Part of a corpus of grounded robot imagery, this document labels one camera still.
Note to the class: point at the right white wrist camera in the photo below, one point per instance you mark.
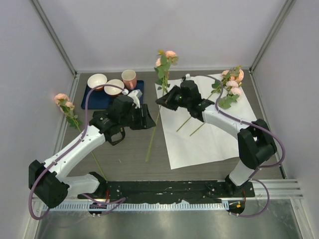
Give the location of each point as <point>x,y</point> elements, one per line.
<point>186,77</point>

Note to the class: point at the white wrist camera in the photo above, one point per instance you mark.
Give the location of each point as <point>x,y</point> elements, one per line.
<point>186,77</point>
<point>135,95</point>

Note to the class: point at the pink fake flower stem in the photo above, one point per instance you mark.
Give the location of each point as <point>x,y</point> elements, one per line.
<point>67,107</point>

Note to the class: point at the black ribbon gold letters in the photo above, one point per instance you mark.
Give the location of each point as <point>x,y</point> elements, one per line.
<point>117,139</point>

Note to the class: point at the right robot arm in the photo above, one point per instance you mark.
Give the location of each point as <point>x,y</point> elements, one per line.
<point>255,142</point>

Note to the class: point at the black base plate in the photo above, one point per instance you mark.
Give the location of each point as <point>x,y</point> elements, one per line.
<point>169,192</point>

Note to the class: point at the white slotted cable duct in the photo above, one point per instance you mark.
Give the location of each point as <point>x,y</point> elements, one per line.
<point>87,205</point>

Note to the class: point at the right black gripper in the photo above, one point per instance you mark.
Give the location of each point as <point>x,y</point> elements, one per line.
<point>168,101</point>

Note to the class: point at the blue tray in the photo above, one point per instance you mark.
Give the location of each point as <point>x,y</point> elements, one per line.
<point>99,100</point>

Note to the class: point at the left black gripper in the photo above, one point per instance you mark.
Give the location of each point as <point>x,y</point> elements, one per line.
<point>146,121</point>

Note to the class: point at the pink mug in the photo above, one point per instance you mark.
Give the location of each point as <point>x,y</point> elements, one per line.
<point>129,78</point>

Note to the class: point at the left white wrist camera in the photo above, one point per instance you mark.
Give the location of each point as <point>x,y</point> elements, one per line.
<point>135,95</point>

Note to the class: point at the aluminium frame rail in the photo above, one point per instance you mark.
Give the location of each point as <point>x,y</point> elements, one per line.
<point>279,189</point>

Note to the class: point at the white bowl orange outside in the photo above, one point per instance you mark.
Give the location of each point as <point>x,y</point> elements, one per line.
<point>96,79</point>

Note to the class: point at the white wrapping paper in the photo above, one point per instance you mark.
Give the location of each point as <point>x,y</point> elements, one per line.
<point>209,143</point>

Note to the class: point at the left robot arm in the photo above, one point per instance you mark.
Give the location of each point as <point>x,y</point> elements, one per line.
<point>50,181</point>

